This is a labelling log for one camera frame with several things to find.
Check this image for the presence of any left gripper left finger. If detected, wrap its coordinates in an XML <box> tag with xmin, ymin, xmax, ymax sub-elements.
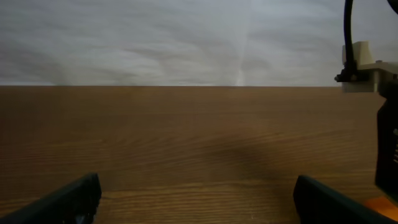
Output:
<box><xmin>0</xmin><ymin>172</ymin><xmax>103</xmax><ymax>224</ymax></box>

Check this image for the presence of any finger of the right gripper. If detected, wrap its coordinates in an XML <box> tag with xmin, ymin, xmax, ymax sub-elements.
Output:
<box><xmin>374</xmin><ymin>98</ymin><xmax>398</xmax><ymax>203</ymax></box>

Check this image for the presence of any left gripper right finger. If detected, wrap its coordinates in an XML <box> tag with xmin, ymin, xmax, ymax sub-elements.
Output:
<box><xmin>292</xmin><ymin>174</ymin><xmax>398</xmax><ymax>224</ymax></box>

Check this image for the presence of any orange cube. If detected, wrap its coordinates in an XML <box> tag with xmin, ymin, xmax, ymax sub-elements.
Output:
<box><xmin>363</xmin><ymin>195</ymin><xmax>398</xmax><ymax>222</ymax></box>

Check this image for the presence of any black cable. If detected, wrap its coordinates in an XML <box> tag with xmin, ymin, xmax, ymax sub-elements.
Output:
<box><xmin>334</xmin><ymin>0</ymin><xmax>358</xmax><ymax>83</ymax></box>

